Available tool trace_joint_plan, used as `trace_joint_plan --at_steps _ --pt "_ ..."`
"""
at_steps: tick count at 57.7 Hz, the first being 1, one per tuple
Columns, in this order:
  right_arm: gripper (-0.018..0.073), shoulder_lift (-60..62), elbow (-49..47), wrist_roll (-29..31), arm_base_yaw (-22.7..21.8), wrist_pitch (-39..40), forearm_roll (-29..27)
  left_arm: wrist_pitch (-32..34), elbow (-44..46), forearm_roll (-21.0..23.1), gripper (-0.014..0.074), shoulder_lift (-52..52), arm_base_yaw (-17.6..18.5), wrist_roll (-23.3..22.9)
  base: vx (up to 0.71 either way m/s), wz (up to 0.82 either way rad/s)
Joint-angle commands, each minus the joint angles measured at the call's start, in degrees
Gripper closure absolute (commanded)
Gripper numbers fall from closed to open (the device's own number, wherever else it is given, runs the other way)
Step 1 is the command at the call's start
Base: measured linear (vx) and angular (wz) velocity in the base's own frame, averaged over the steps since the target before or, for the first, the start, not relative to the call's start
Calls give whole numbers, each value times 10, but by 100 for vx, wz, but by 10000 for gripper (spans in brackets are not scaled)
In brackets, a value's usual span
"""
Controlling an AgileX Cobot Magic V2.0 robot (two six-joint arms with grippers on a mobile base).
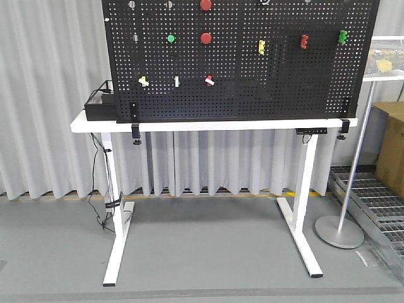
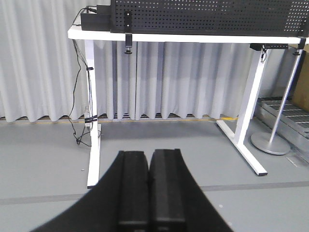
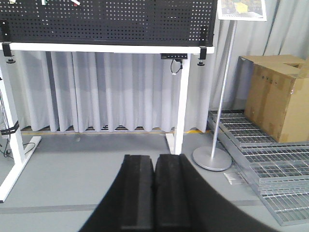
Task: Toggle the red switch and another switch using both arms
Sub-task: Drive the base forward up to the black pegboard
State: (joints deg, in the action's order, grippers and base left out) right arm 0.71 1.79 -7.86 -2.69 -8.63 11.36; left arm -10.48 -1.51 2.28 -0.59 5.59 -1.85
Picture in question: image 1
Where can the black clamp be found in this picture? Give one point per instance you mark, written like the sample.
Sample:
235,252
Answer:
135,129
345,106

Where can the grey curtain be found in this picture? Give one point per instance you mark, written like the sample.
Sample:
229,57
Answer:
53,54

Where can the left black clamp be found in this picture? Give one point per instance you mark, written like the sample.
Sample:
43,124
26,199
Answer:
135,129

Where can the lower red mushroom button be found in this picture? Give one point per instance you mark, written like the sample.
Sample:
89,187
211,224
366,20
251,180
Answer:
206,38

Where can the red mushroom button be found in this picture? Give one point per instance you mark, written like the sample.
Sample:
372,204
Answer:
206,5
206,38

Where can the metal grating platform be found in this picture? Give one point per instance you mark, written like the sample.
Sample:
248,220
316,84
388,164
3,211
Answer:
378,211

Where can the yellow box on shelf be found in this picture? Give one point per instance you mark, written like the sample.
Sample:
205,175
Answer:
384,65

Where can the red toggle switch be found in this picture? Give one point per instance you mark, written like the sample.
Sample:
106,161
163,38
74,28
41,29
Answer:
209,80

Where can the black desk control panel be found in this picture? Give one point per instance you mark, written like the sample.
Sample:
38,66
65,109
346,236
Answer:
311,131

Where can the grey round-base stand pole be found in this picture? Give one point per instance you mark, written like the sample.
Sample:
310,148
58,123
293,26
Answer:
347,202

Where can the yellow rocker switch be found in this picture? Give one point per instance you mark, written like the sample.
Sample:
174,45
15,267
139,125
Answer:
261,47

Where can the brown cardboard box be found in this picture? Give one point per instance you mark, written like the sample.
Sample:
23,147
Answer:
389,168

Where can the black perforated pegboard panel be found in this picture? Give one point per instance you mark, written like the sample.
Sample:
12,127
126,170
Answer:
287,82

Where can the green rocker switch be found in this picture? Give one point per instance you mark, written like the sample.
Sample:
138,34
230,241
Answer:
342,38

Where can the white shelf rack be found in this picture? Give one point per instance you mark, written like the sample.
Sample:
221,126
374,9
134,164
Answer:
385,47

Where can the upper red mushroom button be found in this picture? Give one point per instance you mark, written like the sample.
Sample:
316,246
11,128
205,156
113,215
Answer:
206,5

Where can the white height-adjustable table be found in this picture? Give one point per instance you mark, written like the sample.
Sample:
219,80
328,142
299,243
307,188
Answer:
294,215

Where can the right black clamp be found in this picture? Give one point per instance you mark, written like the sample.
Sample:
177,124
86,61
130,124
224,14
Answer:
345,106

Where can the black electronics box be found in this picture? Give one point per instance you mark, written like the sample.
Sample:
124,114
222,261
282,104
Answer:
101,104

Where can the red rocker switch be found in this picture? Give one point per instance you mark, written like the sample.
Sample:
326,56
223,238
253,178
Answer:
304,41

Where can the yellow lit toggle switch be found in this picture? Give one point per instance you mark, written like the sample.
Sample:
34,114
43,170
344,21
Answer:
143,80

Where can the green lit toggle switch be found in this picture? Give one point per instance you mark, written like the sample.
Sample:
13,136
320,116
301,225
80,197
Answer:
176,81

